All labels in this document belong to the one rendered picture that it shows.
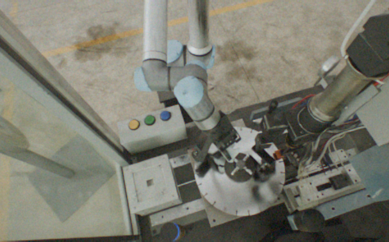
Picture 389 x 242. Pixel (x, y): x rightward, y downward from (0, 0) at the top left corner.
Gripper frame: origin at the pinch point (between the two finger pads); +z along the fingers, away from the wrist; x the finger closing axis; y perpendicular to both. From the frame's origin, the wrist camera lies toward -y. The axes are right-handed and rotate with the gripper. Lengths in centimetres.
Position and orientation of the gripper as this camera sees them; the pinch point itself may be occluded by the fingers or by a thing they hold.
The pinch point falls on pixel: (229, 161)
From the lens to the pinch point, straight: 83.9
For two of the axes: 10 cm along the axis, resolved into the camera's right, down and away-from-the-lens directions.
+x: -4.2, -4.7, 7.8
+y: 7.8, -6.2, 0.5
